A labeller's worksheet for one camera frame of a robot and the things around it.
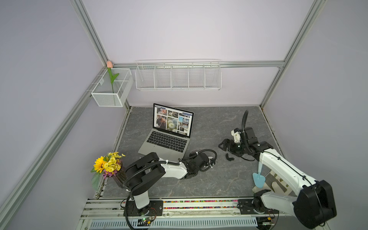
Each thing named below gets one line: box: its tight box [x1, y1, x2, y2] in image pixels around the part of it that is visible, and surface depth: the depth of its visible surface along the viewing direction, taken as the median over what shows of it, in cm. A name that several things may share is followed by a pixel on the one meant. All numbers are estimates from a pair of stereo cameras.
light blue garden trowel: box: [252, 161, 266, 189], surface depth 84 cm
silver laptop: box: [137, 103, 195, 162], surface depth 101 cm
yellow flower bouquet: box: [90, 151, 128, 190], surface depth 65 cm
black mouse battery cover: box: [225, 153, 235, 161], surface depth 93 cm
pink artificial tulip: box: [106, 60, 120, 94], surface depth 92 cm
